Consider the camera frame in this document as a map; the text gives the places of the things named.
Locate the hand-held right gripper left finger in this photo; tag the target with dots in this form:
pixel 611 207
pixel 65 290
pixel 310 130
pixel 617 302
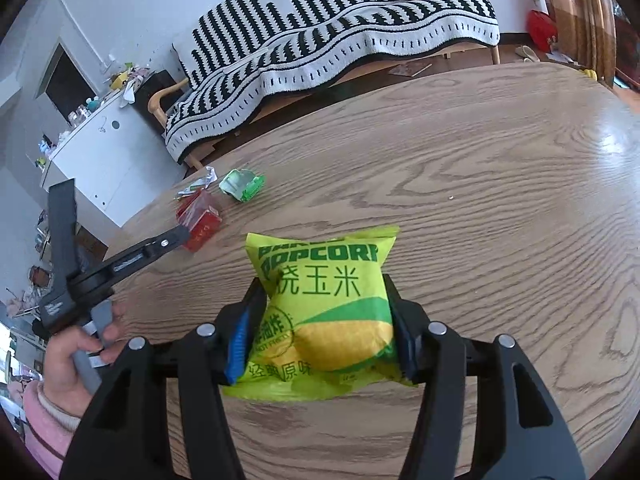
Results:
pixel 240 340

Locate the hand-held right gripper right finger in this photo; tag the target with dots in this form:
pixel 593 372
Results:
pixel 406 350

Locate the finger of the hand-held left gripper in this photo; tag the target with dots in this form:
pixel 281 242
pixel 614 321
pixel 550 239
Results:
pixel 62 230
pixel 150 252

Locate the red packet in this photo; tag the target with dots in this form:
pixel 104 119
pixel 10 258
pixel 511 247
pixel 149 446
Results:
pixel 200 220

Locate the yellow popcorn bag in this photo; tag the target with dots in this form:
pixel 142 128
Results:
pixel 330 300

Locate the person's left forearm pink sleeve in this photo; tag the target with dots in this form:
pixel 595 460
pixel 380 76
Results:
pixel 47 425

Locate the person's left hand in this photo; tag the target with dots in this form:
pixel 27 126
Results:
pixel 65 360

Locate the silver foil wrapper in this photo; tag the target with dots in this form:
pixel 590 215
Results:
pixel 197 185

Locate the white cabinet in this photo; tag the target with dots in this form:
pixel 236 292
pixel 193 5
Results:
pixel 107 160

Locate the green wrapper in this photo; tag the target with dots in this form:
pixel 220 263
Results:
pixel 243 185

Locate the teal bottle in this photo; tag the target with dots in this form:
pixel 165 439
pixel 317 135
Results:
pixel 93 104

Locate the black framed panel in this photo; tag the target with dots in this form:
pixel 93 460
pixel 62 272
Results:
pixel 70 82

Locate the black side box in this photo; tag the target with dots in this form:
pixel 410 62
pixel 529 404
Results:
pixel 157 95

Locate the yellow green item on cabinet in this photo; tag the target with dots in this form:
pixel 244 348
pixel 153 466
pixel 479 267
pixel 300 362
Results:
pixel 120 80

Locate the wooden sofa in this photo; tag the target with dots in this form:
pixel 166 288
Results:
pixel 172 92

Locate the round wooden table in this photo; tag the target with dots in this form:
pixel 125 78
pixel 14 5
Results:
pixel 475 185

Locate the black and white striped blanket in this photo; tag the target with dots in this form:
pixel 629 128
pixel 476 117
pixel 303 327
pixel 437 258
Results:
pixel 325 50

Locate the cardboard piece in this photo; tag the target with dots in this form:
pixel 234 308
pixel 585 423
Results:
pixel 410 69

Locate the yellow toy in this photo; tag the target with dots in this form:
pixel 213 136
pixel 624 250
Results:
pixel 590 74

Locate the red bag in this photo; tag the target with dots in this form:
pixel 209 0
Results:
pixel 542 30

